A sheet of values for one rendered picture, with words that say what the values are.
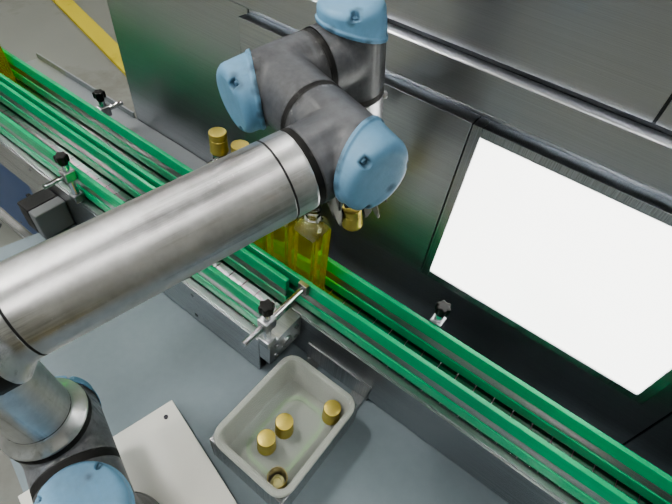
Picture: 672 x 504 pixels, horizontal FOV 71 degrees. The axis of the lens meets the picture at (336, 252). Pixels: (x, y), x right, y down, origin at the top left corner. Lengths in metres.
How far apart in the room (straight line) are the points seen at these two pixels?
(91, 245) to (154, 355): 0.75
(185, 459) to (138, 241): 0.66
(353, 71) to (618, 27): 0.31
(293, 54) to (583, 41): 0.36
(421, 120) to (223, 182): 0.45
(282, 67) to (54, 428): 0.54
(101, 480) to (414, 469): 0.55
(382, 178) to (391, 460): 0.69
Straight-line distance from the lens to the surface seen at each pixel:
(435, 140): 0.78
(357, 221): 0.79
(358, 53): 0.54
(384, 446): 1.01
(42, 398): 0.71
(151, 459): 0.99
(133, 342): 1.14
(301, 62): 0.50
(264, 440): 0.93
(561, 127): 0.70
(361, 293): 0.96
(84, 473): 0.76
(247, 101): 0.49
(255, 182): 0.38
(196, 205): 0.38
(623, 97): 0.70
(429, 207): 0.85
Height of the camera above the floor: 1.69
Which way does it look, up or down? 48 degrees down
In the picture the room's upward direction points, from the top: 8 degrees clockwise
